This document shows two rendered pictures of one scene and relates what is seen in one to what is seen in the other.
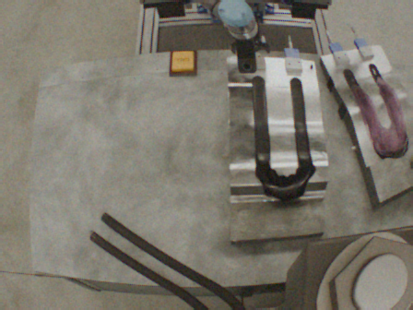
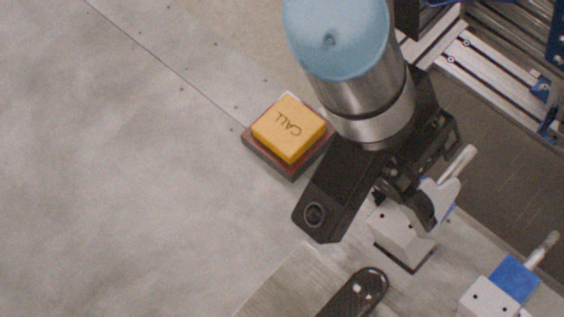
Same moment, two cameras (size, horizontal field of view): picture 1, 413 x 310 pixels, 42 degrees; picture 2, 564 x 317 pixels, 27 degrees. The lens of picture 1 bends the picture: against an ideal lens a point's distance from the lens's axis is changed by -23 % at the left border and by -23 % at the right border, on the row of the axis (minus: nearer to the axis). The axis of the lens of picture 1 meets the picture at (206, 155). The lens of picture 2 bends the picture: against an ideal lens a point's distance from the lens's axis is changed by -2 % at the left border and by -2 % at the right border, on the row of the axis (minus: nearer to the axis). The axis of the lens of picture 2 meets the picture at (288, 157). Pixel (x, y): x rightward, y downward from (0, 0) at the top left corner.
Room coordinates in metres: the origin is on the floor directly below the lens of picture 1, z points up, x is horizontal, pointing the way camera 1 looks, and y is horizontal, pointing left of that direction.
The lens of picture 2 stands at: (0.35, -0.41, 1.98)
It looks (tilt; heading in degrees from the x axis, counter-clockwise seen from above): 62 degrees down; 43
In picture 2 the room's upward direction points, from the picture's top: 9 degrees counter-clockwise
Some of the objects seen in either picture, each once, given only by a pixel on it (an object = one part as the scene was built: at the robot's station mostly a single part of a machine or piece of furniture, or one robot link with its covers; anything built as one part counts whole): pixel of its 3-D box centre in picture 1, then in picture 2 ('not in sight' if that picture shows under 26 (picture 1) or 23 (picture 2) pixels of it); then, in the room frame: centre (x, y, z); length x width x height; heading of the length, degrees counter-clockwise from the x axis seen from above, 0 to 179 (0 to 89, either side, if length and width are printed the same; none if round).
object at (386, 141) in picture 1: (383, 113); not in sight; (0.56, -0.55, 0.90); 0.26 x 0.18 x 0.08; 9
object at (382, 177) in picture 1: (383, 118); not in sight; (0.56, -0.56, 0.86); 0.50 x 0.26 x 0.11; 9
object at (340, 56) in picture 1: (335, 47); not in sight; (0.82, -0.45, 0.86); 0.13 x 0.05 x 0.05; 9
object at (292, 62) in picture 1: (291, 53); (517, 278); (0.78, -0.29, 0.89); 0.13 x 0.05 x 0.05; 172
